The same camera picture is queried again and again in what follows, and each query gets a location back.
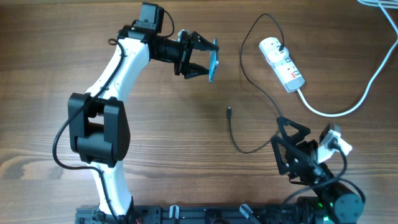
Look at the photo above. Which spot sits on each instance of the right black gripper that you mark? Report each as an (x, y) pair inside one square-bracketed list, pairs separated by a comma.
[(297, 158)]

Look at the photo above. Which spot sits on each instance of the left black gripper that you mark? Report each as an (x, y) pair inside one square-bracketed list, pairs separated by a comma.
[(183, 63)]

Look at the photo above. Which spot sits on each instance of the blue screen Galaxy smartphone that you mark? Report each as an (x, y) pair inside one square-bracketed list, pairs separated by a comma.
[(213, 64)]

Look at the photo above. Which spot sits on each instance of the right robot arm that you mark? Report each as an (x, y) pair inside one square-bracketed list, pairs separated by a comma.
[(343, 205)]

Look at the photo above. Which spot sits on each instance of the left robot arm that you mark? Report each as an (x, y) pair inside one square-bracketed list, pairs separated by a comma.
[(98, 126)]

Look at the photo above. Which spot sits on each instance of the white USB charger plug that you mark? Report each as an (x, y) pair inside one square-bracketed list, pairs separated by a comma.
[(275, 56)]

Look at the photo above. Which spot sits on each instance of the white power strip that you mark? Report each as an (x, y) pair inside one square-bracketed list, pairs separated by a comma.
[(286, 71)]

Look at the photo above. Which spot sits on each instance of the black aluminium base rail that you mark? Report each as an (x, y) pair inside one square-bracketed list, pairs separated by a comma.
[(267, 214)]

